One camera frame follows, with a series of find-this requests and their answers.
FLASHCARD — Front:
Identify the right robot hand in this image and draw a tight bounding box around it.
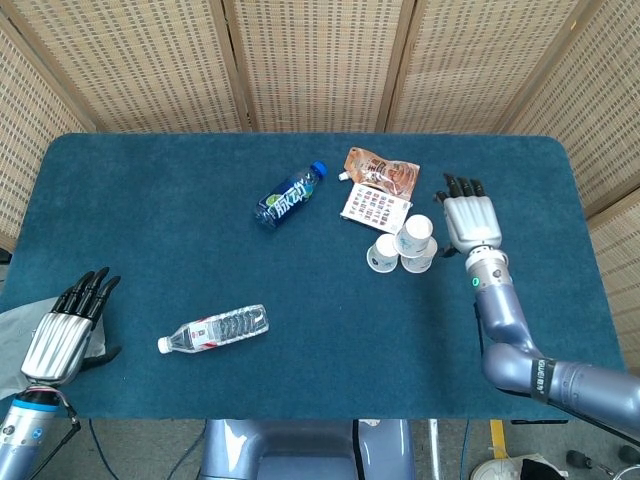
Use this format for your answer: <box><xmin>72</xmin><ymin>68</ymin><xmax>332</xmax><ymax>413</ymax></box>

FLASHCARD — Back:
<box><xmin>432</xmin><ymin>173</ymin><xmax>504</xmax><ymax>259</ymax></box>

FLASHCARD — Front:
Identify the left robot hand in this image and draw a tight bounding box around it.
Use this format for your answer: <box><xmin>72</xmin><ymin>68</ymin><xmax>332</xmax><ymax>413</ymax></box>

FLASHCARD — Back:
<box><xmin>19</xmin><ymin>267</ymin><xmax>123</xmax><ymax>386</ymax></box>

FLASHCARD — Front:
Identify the white paper cup blue flower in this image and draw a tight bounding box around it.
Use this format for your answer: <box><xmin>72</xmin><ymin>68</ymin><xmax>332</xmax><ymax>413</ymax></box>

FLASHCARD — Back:
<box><xmin>393</xmin><ymin>213</ymin><xmax>434</xmax><ymax>257</ymax></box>
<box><xmin>399</xmin><ymin>237</ymin><xmax>439</xmax><ymax>275</ymax></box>

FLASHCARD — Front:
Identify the white paper cup dark flower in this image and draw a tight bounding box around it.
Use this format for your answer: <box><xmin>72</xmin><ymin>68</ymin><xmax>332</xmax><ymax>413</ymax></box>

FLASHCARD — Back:
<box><xmin>366</xmin><ymin>233</ymin><xmax>401</xmax><ymax>275</ymax></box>

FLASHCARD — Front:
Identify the orange spout pouch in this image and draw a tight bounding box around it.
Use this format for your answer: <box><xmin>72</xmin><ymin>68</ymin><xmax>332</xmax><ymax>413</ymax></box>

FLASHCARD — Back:
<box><xmin>337</xmin><ymin>146</ymin><xmax>421</xmax><ymax>200</ymax></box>

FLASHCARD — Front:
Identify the white patterned card box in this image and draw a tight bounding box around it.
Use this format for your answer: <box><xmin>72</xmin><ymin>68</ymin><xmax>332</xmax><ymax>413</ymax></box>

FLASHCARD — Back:
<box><xmin>339</xmin><ymin>181</ymin><xmax>414</xmax><ymax>236</ymax></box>

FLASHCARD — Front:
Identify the bamboo screen panel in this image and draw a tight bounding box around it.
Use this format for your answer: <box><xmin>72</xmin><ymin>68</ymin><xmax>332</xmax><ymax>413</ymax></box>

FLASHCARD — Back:
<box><xmin>0</xmin><ymin>0</ymin><xmax>251</xmax><ymax>134</ymax></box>
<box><xmin>584</xmin><ymin>187</ymin><xmax>640</xmax><ymax>374</ymax></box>
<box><xmin>0</xmin><ymin>12</ymin><xmax>96</xmax><ymax>254</ymax></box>
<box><xmin>499</xmin><ymin>0</ymin><xmax>640</xmax><ymax>216</ymax></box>
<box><xmin>387</xmin><ymin>0</ymin><xmax>609</xmax><ymax>135</ymax></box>
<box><xmin>222</xmin><ymin>0</ymin><xmax>416</xmax><ymax>134</ymax></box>

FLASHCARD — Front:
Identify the clear water bottle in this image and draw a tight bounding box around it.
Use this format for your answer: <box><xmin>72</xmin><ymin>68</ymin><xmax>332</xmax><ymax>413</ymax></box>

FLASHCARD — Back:
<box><xmin>157</xmin><ymin>303</ymin><xmax>270</xmax><ymax>355</ymax></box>

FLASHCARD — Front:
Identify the blue drink bottle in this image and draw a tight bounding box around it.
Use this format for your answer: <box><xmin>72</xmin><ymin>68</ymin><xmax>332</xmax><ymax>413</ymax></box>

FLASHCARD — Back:
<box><xmin>254</xmin><ymin>160</ymin><xmax>329</xmax><ymax>230</ymax></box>

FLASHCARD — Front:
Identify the white metal pole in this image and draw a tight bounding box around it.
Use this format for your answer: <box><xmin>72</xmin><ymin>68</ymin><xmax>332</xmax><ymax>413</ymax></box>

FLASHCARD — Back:
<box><xmin>428</xmin><ymin>418</ymin><xmax>441</xmax><ymax>480</ymax></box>

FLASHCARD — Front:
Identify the white sneaker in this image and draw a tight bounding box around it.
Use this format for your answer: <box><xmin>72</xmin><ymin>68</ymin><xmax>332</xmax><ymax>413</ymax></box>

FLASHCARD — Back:
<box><xmin>472</xmin><ymin>452</ymin><xmax>531</xmax><ymax>480</ymax></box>

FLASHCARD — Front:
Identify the black trouser leg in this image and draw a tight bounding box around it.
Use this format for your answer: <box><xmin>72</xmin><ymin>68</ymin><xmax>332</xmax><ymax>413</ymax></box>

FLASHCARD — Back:
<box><xmin>519</xmin><ymin>458</ymin><xmax>569</xmax><ymax>480</ymax></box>

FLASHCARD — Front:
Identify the grey-blue robot torso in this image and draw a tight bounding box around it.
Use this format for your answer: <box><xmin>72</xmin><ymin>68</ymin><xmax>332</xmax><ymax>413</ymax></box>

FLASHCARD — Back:
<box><xmin>198</xmin><ymin>418</ymin><xmax>418</xmax><ymax>480</ymax></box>

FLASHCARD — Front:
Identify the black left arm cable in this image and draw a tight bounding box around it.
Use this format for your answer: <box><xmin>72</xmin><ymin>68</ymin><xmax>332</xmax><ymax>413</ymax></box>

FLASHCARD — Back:
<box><xmin>34</xmin><ymin>389</ymin><xmax>82</xmax><ymax>480</ymax></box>

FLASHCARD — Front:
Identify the blue floor cable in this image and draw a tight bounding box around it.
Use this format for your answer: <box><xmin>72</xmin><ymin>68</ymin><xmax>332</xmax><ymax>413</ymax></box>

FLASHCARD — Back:
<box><xmin>88</xmin><ymin>418</ymin><xmax>109</xmax><ymax>480</ymax></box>

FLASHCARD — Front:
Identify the black velcro arm strap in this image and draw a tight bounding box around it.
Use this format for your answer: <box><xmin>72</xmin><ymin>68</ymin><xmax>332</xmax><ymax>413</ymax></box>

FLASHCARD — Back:
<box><xmin>528</xmin><ymin>357</ymin><xmax>557</xmax><ymax>401</ymax></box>

